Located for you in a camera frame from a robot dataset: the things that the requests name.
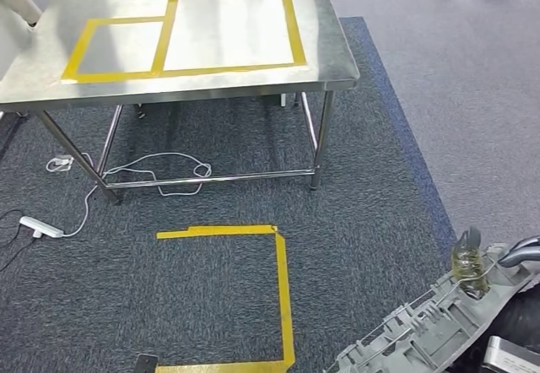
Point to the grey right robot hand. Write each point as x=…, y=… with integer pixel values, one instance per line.
x=468, y=264

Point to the silver plastic wheel cover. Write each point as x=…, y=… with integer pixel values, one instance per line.
x=439, y=337

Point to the stainless steel workbench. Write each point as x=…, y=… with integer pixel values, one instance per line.
x=329, y=35

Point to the black robot foot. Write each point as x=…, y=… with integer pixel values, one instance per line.
x=146, y=364

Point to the white power strip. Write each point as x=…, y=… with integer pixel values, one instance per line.
x=42, y=228

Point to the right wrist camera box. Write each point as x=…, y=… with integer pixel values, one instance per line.
x=514, y=359

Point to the white table with black frame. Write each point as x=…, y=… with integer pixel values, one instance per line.
x=10, y=46

